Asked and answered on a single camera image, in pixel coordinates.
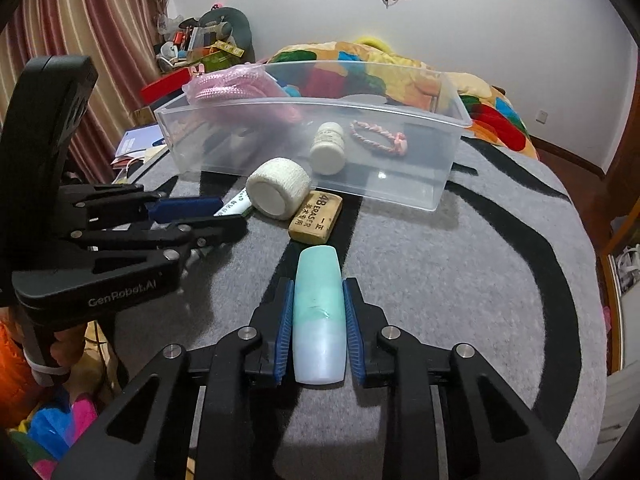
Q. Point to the white bandage roll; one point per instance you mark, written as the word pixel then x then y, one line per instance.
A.
pixel 275 187

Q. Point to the green and white bottle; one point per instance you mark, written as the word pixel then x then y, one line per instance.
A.
pixel 319 305

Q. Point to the small white pill bottle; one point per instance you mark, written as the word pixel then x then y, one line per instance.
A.
pixel 327 152

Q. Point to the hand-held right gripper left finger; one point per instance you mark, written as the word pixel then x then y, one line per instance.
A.
pixel 285 332

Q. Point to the wall socket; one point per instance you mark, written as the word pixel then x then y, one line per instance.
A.
pixel 541 116

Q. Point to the clear plastic storage bin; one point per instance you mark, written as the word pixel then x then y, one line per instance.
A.
pixel 395 180

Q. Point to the striped curtain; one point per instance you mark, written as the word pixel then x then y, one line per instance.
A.
pixel 105 20

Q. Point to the red box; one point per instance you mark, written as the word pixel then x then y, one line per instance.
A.
pixel 165 86

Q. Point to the grey neck pillow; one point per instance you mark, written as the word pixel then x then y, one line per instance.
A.
pixel 239 27

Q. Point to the colourful cloth pile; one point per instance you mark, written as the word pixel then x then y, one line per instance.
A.
pixel 55 435

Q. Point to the tan eraser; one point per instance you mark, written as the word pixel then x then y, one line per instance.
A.
pixel 316 215

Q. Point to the person's left hand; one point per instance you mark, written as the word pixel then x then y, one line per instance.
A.
pixel 67 350

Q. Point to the white and green packet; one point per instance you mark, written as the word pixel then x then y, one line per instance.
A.
pixel 234 205

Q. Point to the colourful printed blanket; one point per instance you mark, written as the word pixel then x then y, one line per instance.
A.
pixel 492 110

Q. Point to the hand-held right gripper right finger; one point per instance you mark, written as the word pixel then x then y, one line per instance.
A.
pixel 352 332

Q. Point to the green box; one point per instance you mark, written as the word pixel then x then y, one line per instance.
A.
pixel 220 57

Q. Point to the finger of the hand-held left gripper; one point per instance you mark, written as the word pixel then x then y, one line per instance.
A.
pixel 187 208
pixel 210 232

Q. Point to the blue folder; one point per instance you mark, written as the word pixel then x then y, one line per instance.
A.
pixel 137 141

